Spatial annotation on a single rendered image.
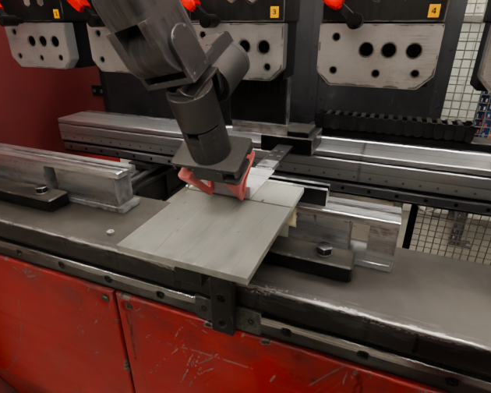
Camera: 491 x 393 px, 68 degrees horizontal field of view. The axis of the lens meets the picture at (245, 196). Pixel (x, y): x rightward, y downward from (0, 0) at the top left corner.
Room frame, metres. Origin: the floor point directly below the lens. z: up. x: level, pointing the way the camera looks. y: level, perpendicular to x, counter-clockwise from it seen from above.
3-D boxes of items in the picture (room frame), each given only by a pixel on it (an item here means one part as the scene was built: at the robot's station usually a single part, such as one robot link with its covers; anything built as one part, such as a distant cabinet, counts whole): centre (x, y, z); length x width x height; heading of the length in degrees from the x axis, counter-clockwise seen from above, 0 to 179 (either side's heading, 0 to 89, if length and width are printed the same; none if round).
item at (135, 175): (1.14, 0.25, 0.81); 0.64 x 0.08 x 0.14; 158
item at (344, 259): (0.55, -0.04, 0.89); 0.30 x 0.05 x 0.03; 68
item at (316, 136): (0.77, -0.08, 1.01); 0.26 x 0.12 x 0.05; 158
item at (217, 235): (0.48, 0.03, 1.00); 0.26 x 0.18 x 0.01; 158
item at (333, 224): (0.59, -0.07, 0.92); 0.39 x 0.06 x 0.10; 68
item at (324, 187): (0.60, -0.05, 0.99); 0.20 x 0.03 x 0.03; 68
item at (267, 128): (0.62, -0.02, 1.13); 0.10 x 0.02 x 0.10; 68
